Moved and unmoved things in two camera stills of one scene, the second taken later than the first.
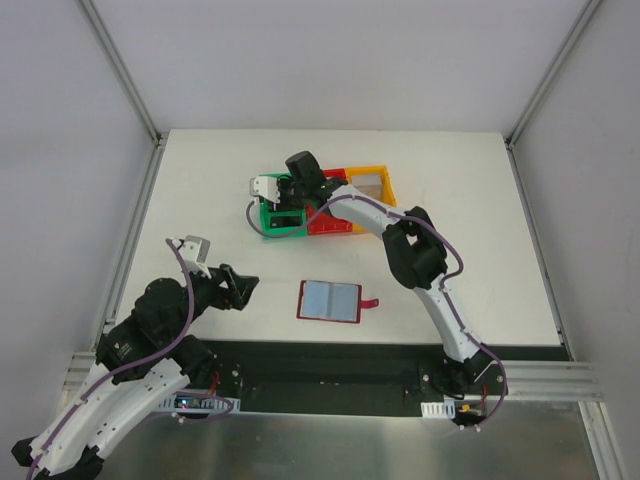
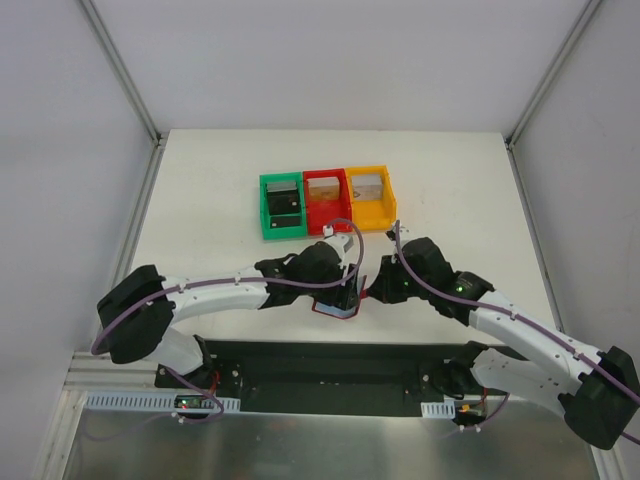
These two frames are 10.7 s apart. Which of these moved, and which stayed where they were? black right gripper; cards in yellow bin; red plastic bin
Moved: black right gripper
Stayed: red plastic bin; cards in yellow bin
